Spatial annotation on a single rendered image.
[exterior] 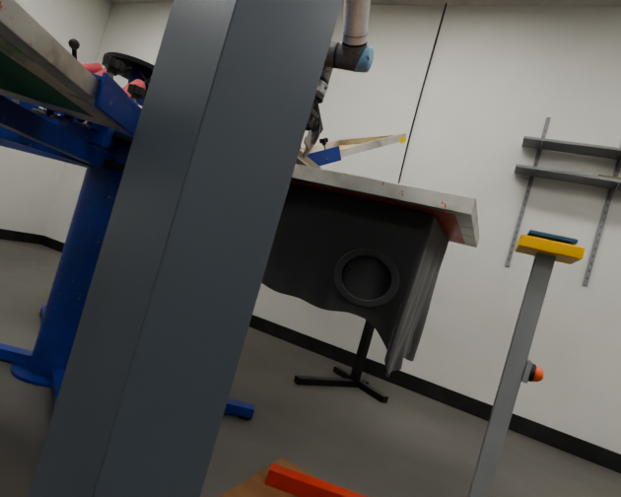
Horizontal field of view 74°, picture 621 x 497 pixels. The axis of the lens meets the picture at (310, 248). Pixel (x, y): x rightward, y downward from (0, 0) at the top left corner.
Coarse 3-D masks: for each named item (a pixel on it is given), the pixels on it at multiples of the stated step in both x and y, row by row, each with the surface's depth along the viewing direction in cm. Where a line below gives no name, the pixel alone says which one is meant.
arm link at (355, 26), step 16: (352, 0) 112; (368, 0) 113; (352, 16) 115; (368, 16) 117; (352, 32) 118; (336, 48) 125; (352, 48) 122; (368, 48) 123; (336, 64) 127; (352, 64) 125; (368, 64) 124
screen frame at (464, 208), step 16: (304, 176) 107; (320, 176) 105; (336, 176) 104; (352, 176) 102; (352, 192) 105; (368, 192) 100; (384, 192) 98; (400, 192) 97; (416, 192) 95; (432, 192) 94; (432, 208) 96; (448, 208) 92; (464, 208) 91; (464, 224) 104; (448, 240) 144; (464, 240) 133
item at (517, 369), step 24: (528, 240) 95; (552, 264) 96; (528, 288) 98; (528, 312) 97; (528, 336) 96; (528, 360) 97; (504, 384) 97; (504, 408) 96; (504, 432) 96; (480, 456) 97; (480, 480) 97
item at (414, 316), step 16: (432, 224) 101; (432, 240) 107; (416, 256) 101; (432, 256) 115; (416, 272) 101; (432, 272) 122; (416, 288) 106; (432, 288) 135; (416, 304) 113; (400, 320) 102; (416, 320) 123; (400, 336) 110; (416, 336) 136; (400, 352) 115; (400, 368) 116
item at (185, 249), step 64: (192, 0) 60; (256, 0) 55; (320, 0) 63; (192, 64) 57; (256, 64) 57; (320, 64) 66; (192, 128) 54; (256, 128) 59; (128, 192) 62; (192, 192) 54; (256, 192) 61; (128, 256) 58; (192, 256) 56; (256, 256) 64; (128, 320) 55; (192, 320) 58; (64, 384) 63; (128, 384) 52; (192, 384) 60; (64, 448) 59; (128, 448) 54; (192, 448) 62
